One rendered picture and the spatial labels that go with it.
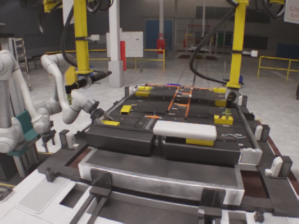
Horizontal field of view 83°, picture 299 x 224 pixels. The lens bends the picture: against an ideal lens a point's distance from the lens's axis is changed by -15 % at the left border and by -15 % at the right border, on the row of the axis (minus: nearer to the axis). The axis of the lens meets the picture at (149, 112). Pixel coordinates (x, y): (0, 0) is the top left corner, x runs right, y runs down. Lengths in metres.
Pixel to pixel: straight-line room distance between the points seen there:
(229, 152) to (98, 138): 0.77
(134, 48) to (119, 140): 8.57
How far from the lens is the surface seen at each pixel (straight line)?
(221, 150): 1.10
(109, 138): 1.19
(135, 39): 9.57
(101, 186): 1.15
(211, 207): 1.07
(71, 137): 1.51
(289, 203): 1.26
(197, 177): 1.05
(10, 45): 2.17
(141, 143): 1.13
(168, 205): 1.13
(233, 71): 1.17
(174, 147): 1.09
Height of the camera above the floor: 1.66
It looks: 22 degrees down
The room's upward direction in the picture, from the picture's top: straight up
